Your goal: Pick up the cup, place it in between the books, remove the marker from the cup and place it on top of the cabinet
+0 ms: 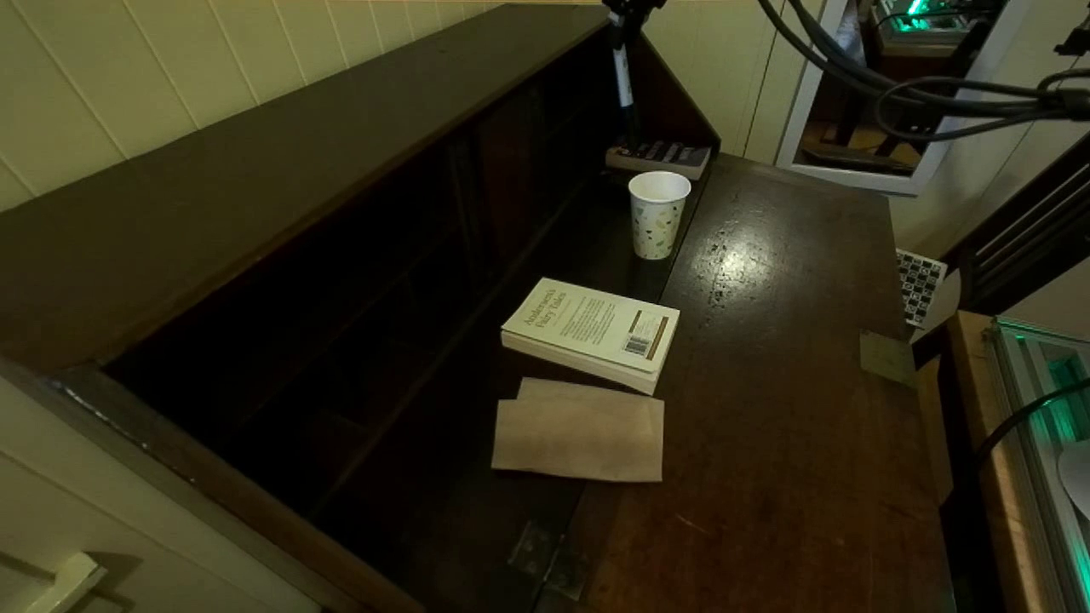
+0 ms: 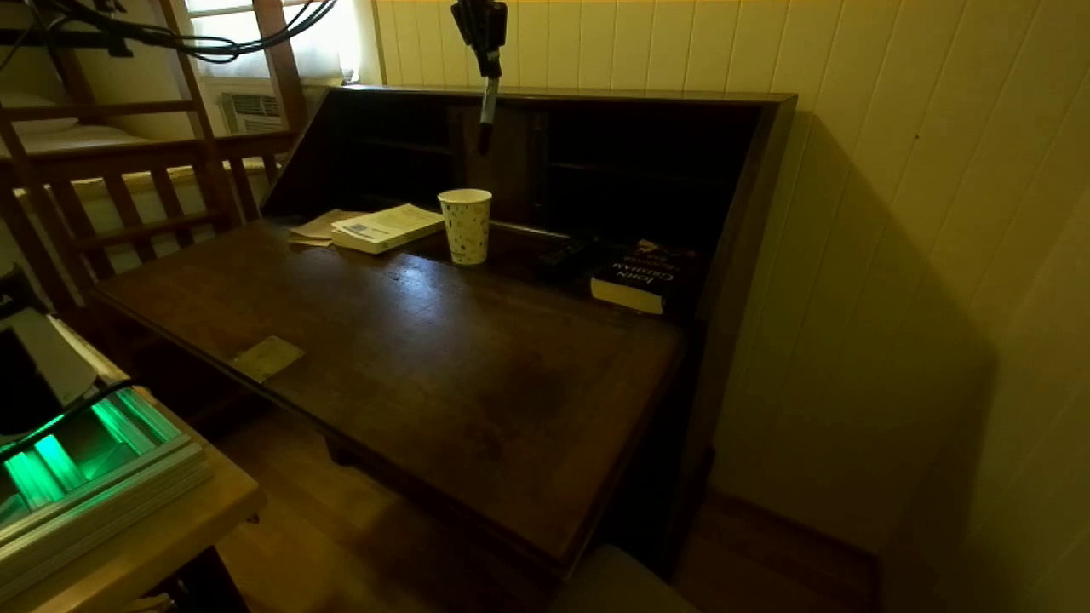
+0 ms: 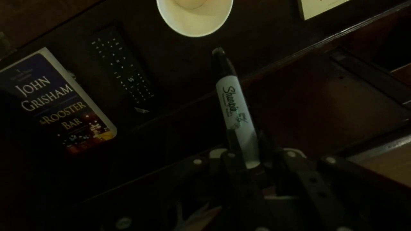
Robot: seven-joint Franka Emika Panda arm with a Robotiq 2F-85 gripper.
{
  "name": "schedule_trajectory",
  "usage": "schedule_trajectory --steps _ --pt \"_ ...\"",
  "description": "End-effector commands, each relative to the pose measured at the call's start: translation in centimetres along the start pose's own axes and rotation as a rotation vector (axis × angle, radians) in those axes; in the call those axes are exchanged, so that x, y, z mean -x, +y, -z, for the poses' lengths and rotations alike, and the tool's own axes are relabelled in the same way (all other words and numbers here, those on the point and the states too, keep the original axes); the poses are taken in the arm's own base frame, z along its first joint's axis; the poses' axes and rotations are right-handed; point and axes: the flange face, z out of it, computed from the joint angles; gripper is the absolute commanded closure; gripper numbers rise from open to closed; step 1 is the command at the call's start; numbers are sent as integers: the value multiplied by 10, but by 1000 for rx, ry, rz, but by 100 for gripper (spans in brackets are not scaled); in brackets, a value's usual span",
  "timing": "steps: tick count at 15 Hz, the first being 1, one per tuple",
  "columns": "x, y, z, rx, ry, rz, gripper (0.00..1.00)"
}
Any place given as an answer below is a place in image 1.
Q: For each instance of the marker pen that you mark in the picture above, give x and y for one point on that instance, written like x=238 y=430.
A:
x=620 y=74

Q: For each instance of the white dotted paper cup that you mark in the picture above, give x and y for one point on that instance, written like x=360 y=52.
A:
x=659 y=217

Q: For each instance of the white cabinet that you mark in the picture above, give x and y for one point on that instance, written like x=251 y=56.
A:
x=114 y=532

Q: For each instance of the dark hardcover book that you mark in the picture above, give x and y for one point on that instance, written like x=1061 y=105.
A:
x=663 y=154

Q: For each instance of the white framed mirror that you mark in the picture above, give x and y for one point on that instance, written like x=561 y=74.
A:
x=801 y=125

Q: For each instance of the white paperback book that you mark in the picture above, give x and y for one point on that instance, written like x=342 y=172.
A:
x=591 y=327

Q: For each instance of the white perforated plastic seat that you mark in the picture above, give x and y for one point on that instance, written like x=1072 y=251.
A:
x=923 y=288

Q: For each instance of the small paper note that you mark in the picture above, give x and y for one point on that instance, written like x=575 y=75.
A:
x=888 y=360

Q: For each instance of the dark wooden secretary desk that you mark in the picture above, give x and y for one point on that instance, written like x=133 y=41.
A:
x=226 y=225

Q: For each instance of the metal desk hinge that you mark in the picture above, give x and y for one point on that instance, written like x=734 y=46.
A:
x=551 y=560

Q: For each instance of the light wooden side table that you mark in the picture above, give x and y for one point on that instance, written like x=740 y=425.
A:
x=975 y=453

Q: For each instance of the dark wooden slatted frame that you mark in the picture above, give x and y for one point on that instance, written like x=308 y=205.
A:
x=1026 y=242

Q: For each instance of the green lit aluminium frame device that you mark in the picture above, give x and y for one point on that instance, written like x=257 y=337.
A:
x=1049 y=430

